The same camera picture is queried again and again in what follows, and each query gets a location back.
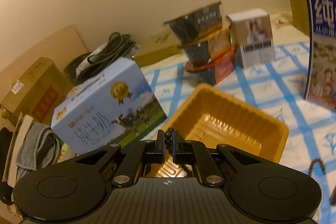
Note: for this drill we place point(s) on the small white product box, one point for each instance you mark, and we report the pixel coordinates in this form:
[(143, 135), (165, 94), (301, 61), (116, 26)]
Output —
[(251, 33)]

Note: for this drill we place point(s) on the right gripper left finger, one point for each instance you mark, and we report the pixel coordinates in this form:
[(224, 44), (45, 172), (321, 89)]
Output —
[(140, 154)]

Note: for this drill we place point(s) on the blue checked tablecloth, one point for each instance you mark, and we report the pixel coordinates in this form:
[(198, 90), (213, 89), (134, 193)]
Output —
[(277, 88)]

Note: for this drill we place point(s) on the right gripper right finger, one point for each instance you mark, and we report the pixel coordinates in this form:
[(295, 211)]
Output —
[(196, 154)]

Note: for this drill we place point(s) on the grey cloth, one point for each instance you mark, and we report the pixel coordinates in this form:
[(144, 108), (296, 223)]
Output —
[(40, 149)]

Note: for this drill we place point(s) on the blue illustrated milk box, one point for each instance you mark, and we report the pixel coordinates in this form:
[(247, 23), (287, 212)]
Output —
[(320, 84)]

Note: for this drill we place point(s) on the bottom red noodle bowl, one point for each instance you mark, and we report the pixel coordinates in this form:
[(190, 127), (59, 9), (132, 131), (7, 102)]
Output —
[(215, 71)]

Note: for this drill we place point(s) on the middle orange noodle bowl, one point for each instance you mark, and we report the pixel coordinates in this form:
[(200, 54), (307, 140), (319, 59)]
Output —
[(208, 49)]

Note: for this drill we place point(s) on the low cardboard box behind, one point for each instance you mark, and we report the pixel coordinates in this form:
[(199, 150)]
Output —
[(156, 48)]

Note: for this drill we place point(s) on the brown cardboard box red label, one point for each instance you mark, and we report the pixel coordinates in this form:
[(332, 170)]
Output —
[(37, 93)]

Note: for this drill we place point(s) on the white blue milk carton box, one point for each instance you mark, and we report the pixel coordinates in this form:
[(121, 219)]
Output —
[(115, 106)]

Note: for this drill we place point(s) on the orange plastic tray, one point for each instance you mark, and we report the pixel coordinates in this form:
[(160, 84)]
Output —
[(213, 117)]

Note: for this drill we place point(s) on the top black noodle bowl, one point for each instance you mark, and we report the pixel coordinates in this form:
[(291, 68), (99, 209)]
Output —
[(197, 24)]

